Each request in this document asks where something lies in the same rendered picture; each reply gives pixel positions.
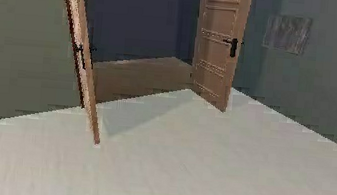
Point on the brown wooden room door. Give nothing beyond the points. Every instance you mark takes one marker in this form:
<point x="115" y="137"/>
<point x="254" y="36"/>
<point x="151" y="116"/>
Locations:
<point x="83" y="62"/>
<point x="216" y="49"/>

